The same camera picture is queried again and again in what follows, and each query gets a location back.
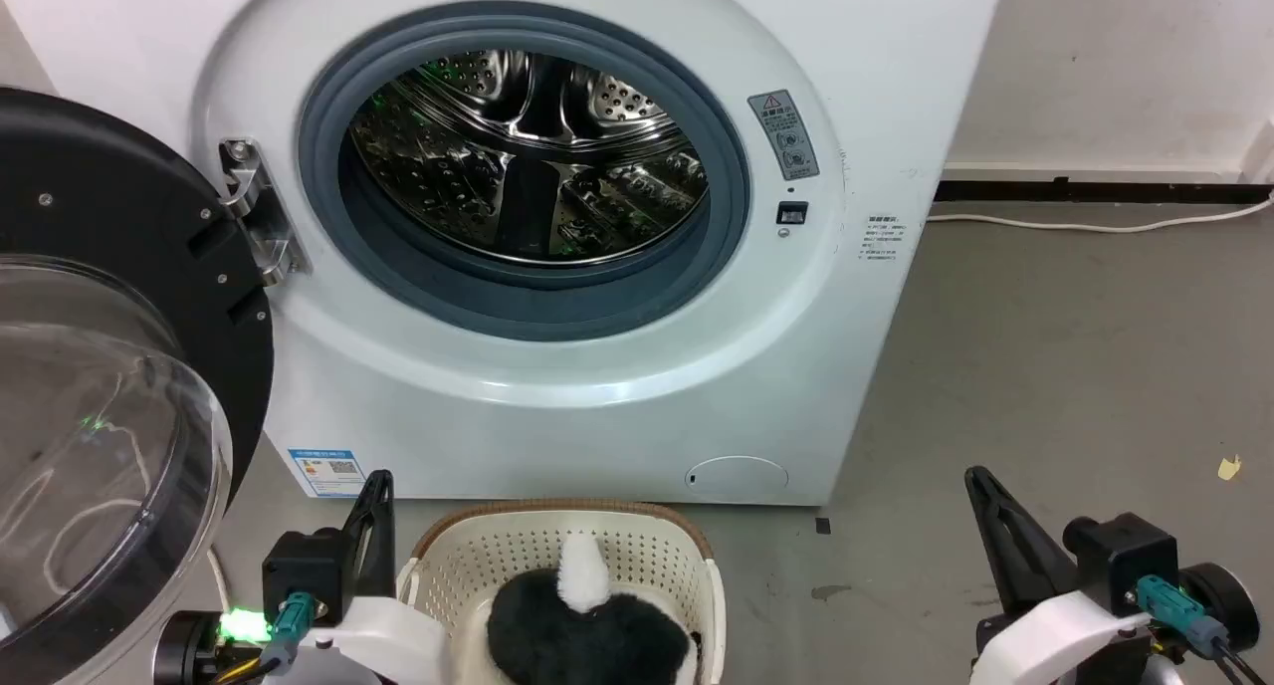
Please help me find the metal door hinge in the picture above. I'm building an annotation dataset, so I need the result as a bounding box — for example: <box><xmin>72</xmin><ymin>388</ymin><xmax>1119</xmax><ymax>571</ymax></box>
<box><xmin>218</xmin><ymin>138</ymin><xmax>311</xmax><ymax>288</ymax></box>

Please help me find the grey rubber door gasket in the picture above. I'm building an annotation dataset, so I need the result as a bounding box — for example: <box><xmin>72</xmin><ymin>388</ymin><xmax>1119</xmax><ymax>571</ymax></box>
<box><xmin>298</xmin><ymin>1</ymin><xmax>751</xmax><ymax>343</ymax></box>

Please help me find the teal cable connector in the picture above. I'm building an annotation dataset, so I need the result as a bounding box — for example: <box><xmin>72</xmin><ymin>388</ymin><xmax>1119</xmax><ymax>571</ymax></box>
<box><xmin>1134</xmin><ymin>574</ymin><xmax>1231</xmax><ymax>659</ymax></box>
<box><xmin>261</xmin><ymin>592</ymin><xmax>317</xmax><ymax>670</ymax></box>

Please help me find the cream perforated laundry basket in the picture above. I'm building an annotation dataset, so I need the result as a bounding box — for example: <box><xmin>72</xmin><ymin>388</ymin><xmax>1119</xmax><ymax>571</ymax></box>
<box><xmin>397</xmin><ymin>499</ymin><xmax>727</xmax><ymax>685</ymax></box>

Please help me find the black and white plush toy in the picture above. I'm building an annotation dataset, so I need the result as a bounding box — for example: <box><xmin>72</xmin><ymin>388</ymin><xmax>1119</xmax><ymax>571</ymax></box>
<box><xmin>486</xmin><ymin>533</ymin><xmax>699</xmax><ymax>685</ymax></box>

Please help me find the black baseboard strip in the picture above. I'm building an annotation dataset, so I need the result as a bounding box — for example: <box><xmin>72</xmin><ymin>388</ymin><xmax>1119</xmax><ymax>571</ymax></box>
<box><xmin>934</xmin><ymin>178</ymin><xmax>1274</xmax><ymax>206</ymax></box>

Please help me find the white front-load washing machine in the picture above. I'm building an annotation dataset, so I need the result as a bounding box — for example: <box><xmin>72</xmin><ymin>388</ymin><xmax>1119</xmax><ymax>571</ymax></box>
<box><xmin>0</xmin><ymin>0</ymin><xmax>1010</xmax><ymax>508</ymax></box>

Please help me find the teal left cable connector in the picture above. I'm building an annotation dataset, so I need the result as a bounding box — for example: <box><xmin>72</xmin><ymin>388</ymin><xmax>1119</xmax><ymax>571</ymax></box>
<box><xmin>261</xmin><ymin>592</ymin><xmax>317</xmax><ymax>670</ymax></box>

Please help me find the black washer door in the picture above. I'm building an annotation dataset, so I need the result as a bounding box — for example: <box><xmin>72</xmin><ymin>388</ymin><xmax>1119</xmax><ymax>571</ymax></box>
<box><xmin>0</xmin><ymin>88</ymin><xmax>276</xmax><ymax>685</ymax></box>

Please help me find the teal right cable connector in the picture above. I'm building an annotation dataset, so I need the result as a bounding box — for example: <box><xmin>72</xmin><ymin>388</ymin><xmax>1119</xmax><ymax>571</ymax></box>
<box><xmin>1134</xmin><ymin>574</ymin><xmax>1231</xmax><ymax>659</ymax></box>

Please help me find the stainless steel perforated drum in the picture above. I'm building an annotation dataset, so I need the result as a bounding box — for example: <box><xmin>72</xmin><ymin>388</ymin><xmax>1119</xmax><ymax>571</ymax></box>
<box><xmin>348</xmin><ymin>49</ymin><xmax>710</xmax><ymax>266</ymax></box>

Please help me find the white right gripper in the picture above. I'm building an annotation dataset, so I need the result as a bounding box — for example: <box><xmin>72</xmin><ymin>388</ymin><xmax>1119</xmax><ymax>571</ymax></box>
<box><xmin>964</xmin><ymin>466</ymin><xmax>1156</xmax><ymax>685</ymax></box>

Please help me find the white cable on floor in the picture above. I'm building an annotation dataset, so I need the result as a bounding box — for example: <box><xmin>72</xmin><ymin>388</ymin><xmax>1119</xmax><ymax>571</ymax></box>
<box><xmin>926</xmin><ymin>193</ymin><xmax>1274</xmax><ymax>235</ymax></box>

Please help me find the grey warning sticker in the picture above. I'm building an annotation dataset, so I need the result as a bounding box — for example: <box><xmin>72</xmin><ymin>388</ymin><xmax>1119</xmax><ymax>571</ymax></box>
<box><xmin>747</xmin><ymin>90</ymin><xmax>821</xmax><ymax>181</ymax></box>

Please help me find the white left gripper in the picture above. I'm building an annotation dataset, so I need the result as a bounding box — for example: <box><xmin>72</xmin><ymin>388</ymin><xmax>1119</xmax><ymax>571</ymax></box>
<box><xmin>295</xmin><ymin>470</ymin><xmax>450</xmax><ymax>685</ymax></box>

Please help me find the blue white energy label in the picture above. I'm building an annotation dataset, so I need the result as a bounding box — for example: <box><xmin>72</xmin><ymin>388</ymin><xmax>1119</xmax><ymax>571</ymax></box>
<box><xmin>288</xmin><ymin>448</ymin><xmax>367</xmax><ymax>498</ymax></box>

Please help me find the round white filter cover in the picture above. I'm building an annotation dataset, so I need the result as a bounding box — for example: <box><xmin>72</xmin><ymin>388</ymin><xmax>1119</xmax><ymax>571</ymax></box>
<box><xmin>686</xmin><ymin>455</ymin><xmax>789</xmax><ymax>498</ymax></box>

